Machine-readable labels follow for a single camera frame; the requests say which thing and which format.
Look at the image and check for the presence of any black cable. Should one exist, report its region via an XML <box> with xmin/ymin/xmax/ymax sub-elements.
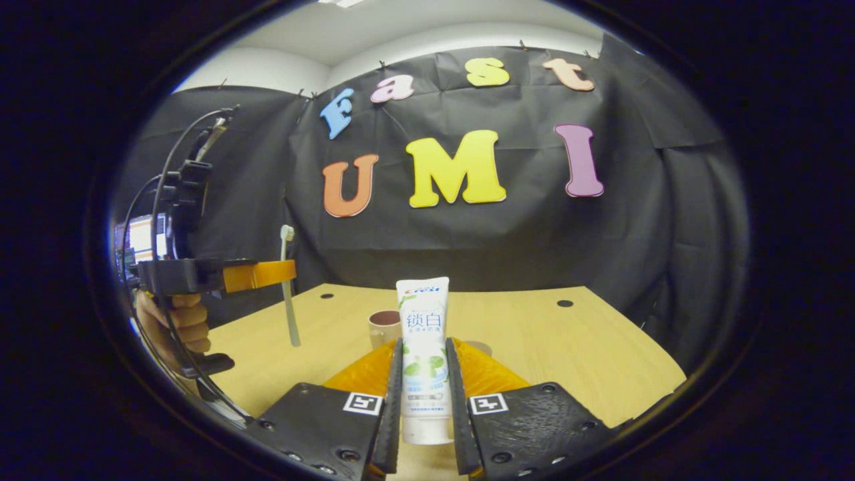
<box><xmin>120</xmin><ymin>107</ymin><xmax>254</xmax><ymax>423</ymax></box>

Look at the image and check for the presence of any wooden desktop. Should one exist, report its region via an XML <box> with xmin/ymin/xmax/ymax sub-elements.
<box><xmin>200</xmin><ymin>283</ymin><xmax>689</xmax><ymax>479</ymax></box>

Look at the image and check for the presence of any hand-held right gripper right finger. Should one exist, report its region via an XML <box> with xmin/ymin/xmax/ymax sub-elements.
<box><xmin>446</xmin><ymin>337</ymin><xmax>619</xmax><ymax>480</ymax></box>

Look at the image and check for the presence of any beige cup with brown inside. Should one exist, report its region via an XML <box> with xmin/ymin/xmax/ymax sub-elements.
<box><xmin>368</xmin><ymin>310</ymin><xmax>403</xmax><ymax>351</ymax></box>

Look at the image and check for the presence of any computer monitor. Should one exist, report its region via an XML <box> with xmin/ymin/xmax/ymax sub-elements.
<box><xmin>115</xmin><ymin>214</ymin><xmax>168</xmax><ymax>265</ymax></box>

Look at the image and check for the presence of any white toothpaste tube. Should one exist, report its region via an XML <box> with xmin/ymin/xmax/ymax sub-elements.
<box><xmin>395</xmin><ymin>277</ymin><xmax>455</xmax><ymax>446</ymax></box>

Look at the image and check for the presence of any pale green toothbrush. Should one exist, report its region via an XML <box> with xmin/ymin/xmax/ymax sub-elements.
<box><xmin>279</xmin><ymin>224</ymin><xmax>302</xmax><ymax>347</ymax></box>

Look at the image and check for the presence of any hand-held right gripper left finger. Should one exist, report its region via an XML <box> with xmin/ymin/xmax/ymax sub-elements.
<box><xmin>246</xmin><ymin>337</ymin><xmax>404</xmax><ymax>481</ymax></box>

